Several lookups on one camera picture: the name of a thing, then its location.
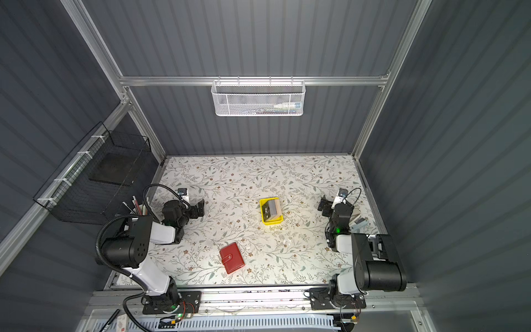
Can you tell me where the yellow plastic card tray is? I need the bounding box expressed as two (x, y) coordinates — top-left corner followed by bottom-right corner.
(259, 197), (283, 225)

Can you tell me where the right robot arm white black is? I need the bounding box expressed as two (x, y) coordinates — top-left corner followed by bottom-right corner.
(317, 196), (407, 297)

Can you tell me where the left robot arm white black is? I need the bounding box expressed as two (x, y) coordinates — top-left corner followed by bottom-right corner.
(95, 199), (205, 297)

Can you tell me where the stack of cards in tray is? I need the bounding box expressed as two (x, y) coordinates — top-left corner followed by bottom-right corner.
(263, 199), (282, 221)

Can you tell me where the small white grey device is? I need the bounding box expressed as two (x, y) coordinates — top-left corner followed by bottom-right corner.
(349, 216), (369, 233)

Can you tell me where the white pen cup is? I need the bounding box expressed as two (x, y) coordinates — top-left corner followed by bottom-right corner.
(122, 196), (149, 215)

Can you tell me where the floral table mat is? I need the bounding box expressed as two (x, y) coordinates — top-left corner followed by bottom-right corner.
(149, 156), (378, 286)

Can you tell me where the white tube in basket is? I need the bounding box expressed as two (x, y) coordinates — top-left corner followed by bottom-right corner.
(273, 102), (303, 111)

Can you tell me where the black wire mesh basket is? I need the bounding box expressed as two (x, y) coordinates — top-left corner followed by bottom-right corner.
(33, 123), (156, 225)

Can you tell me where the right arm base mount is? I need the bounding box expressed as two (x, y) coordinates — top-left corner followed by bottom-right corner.
(307, 287), (366, 311)

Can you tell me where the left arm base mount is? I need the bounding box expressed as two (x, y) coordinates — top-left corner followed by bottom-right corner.
(141, 291), (202, 315)

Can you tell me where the white wire mesh basket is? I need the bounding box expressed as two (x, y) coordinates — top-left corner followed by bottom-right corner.
(211, 82), (306, 117)

